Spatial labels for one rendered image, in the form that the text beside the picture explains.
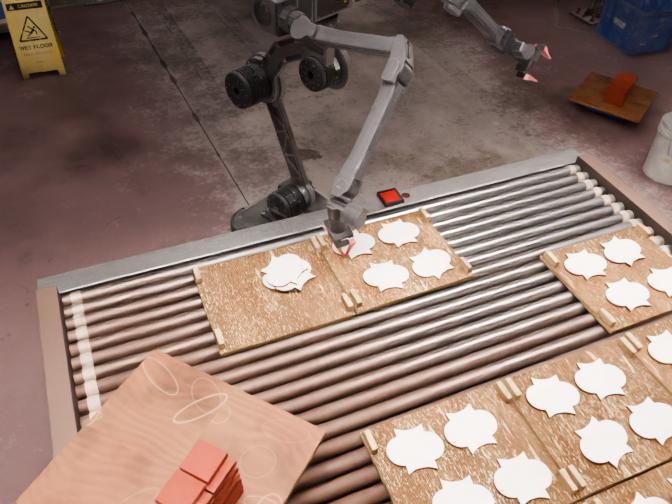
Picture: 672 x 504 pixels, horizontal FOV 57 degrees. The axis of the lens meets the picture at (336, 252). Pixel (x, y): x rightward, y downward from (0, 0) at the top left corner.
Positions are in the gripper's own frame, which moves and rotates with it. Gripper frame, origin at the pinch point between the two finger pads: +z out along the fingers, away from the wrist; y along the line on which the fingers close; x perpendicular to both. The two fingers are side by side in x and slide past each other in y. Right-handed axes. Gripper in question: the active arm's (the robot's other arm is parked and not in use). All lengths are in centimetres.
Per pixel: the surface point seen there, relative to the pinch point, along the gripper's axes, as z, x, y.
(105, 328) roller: -7, 76, -4
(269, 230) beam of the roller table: 0.6, 18.2, 19.4
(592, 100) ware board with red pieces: 115, -255, 153
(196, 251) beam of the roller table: -2.7, 43.7, 18.3
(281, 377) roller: -1, 35, -39
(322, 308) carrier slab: -1.0, 15.4, -21.6
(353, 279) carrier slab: 0.7, 1.9, -14.1
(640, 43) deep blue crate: 130, -358, 215
